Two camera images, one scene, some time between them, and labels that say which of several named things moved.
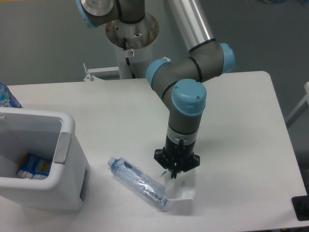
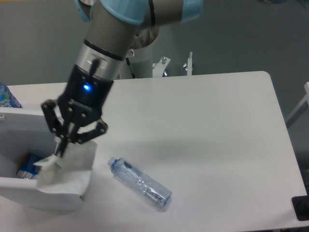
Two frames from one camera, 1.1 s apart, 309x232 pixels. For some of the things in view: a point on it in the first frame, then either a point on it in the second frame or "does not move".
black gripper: x=177 y=155 -> x=85 y=97
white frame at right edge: x=305 y=97 does not move
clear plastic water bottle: x=136 y=180 does not move
